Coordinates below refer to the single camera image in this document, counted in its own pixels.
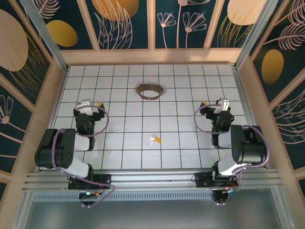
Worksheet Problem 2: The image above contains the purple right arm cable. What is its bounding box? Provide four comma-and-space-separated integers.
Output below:
193, 104, 271, 206

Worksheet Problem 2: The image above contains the aluminium corner post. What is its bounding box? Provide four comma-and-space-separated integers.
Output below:
20, 0, 70, 72
234, 0, 280, 70

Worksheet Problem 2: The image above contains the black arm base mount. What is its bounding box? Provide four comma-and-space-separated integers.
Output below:
68, 173, 112, 190
194, 171, 239, 189

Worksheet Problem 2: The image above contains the grey metal panel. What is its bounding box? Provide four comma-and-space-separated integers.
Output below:
22, 200, 285, 229

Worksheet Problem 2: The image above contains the grey slotted cable duct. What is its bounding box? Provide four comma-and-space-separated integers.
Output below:
31, 192, 278, 202

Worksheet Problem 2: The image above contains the metal band of key rings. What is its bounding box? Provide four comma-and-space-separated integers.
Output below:
134, 80, 167, 101

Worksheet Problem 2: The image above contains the controller circuit board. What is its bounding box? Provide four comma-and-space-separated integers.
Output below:
78, 190, 103, 199

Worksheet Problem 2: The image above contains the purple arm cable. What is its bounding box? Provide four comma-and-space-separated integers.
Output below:
51, 104, 118, 208
193, 104, 271, 206

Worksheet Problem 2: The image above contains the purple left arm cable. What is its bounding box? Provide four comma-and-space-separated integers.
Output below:
51, 104, 118, 208

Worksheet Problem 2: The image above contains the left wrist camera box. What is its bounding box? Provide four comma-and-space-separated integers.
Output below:
76, 100, 94, 115

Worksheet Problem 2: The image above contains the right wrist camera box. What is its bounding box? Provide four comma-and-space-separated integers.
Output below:
213, 97, 231, 115

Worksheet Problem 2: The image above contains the aluminium side rail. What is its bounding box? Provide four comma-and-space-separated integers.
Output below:
232, 66, 268, 169

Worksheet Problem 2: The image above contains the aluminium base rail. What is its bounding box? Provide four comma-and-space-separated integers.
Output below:
22, 168, 286, 194

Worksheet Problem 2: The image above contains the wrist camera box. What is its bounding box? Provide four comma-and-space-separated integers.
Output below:
213, 97, 231, 115
76, 100, 94, 115

